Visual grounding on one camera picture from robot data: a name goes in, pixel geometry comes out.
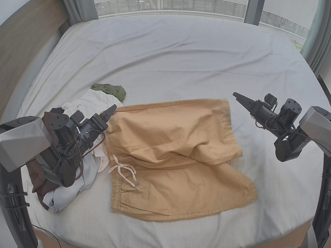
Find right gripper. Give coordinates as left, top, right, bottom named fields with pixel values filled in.
left=250, top=100, right=275, bottom=129

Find cream white garment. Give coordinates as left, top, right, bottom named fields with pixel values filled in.
left=62, top=89, right=124, bottom=174

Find window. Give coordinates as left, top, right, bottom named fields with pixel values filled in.
left=89, top=0, right=320, bottom=48

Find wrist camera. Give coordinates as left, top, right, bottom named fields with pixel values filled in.
left=264, top=93, right=279, bottom=110
left=70, top=111, right=86, bottom=125

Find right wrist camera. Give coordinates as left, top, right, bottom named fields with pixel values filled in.
left=264, top=93, right=279, bottom=110

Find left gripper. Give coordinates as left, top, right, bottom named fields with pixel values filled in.
left=81, top=113, right=109, bottom=140

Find brown garment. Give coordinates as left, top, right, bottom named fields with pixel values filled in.
left=27, top=107, right=65, bottom=211

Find black cable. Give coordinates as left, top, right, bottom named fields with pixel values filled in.
left=31, top=224, right=63, bottom=243

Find green garment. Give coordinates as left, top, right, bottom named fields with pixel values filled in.
left=91, top=83, right=127, bottom=104

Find pale grey garment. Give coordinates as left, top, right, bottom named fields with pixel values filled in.
left=43, top=151, right=100, bottom=214

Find tan shorts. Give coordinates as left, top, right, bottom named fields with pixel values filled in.
left=105, top=98, right=258, bottom=222

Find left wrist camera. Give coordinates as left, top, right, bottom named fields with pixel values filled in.
left=70, top=111, right=86, bottom=125

